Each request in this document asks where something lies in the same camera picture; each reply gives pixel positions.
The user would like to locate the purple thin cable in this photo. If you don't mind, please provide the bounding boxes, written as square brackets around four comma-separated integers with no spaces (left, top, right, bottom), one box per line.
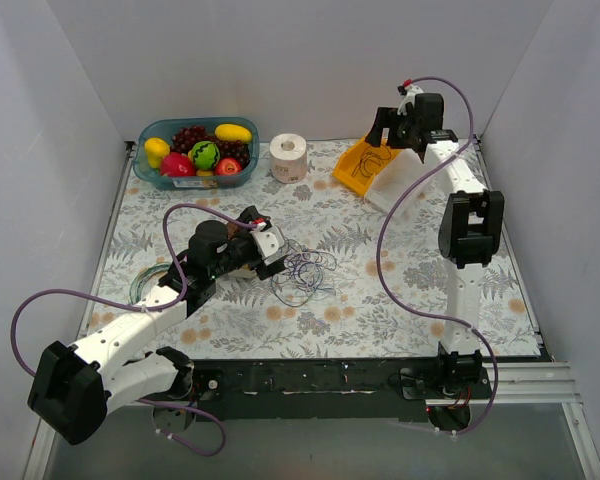
[269,239,339,307]

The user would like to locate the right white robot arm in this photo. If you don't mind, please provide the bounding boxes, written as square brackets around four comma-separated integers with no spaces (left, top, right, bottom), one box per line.
[365,86,505,398]

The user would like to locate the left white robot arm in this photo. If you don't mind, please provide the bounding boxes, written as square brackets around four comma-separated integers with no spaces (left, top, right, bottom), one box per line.
[27,218,284,445]

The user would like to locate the brown wrapped paper roll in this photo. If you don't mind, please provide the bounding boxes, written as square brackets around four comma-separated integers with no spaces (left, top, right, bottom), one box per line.
[224,222,261,279]

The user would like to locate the yellow plastic bin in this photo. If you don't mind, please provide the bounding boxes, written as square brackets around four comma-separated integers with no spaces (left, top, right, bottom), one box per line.
[333,138,401,197]

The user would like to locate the white plastic bin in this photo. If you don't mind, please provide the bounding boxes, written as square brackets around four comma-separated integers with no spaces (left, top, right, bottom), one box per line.
[364,150,431,213]

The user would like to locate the red toy apple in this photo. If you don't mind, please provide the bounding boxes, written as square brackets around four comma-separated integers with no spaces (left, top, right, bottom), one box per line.
[214,157,242,176]

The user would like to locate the white toilet paper roll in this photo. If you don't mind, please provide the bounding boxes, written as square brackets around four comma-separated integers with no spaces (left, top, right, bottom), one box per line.
[269,133,308,184]

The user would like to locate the toy watermelon ball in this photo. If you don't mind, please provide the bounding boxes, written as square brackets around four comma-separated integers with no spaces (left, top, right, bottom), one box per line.
[187,141,220,171]

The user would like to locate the yellow toy mango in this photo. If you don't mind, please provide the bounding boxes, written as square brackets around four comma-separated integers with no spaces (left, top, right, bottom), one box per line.
[214,123,253,144]

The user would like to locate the dark red toy grapes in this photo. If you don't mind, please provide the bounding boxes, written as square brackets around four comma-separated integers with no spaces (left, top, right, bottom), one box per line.
[171,125,251,169]

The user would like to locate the yellow toy pear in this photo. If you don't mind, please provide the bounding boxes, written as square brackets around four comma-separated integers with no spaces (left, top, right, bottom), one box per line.
[144,137,171,169]

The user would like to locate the teal fruit basket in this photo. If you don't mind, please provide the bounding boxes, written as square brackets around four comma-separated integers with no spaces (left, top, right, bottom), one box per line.
[133,117,259,190]

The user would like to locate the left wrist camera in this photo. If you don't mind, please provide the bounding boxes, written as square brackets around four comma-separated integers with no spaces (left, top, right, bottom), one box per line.
[239,206,284,261]

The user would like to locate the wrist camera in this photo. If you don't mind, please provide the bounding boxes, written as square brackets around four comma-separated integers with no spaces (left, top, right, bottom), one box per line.
[397,79,424,116]
[239,206,284,261]

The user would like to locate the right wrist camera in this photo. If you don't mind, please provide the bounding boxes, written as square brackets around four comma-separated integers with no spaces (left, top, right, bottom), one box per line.
[397,79,424,116]

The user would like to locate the right purple hose cable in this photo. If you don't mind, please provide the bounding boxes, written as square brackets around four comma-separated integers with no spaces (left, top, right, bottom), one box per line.
[375,75,501,437]

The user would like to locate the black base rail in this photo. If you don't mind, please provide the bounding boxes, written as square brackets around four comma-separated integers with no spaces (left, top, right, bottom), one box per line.
[134,357,496,424]

